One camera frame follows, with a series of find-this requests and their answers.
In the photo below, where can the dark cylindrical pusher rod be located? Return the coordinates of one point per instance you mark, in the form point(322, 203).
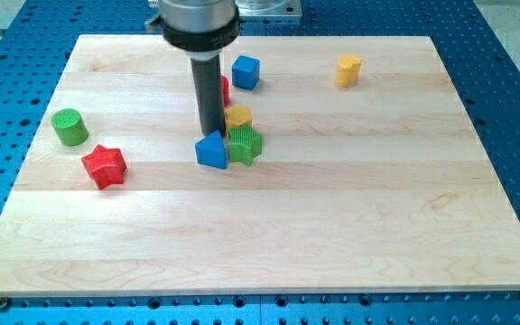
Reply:
point(208, 87)

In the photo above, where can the red circle block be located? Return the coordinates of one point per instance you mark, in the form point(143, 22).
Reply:
point(225, 90)

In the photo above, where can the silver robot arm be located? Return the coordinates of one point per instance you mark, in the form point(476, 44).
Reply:
point(201, 28)

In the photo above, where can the blue cube block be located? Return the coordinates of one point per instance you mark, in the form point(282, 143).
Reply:
point(245, 72)

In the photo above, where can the yellow hexagon block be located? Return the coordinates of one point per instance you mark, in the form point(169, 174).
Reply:
point(237, 116)

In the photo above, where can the blue triangle block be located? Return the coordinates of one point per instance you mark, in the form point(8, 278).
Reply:
point(211, 151)

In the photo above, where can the green star block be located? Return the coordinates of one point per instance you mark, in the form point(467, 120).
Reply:
point(244, 144)

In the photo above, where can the red star block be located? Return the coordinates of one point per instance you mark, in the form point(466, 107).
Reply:
point(105, 166)

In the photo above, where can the yellow heart block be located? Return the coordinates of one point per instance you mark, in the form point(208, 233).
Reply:
point(348, 68)

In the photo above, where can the green cylinder block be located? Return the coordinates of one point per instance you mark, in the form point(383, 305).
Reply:
point(69, 127)

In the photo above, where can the light wooden board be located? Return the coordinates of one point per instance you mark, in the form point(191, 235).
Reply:
point(381, 186)

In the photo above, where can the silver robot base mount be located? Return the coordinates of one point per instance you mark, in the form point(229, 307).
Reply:
point(270, 9)

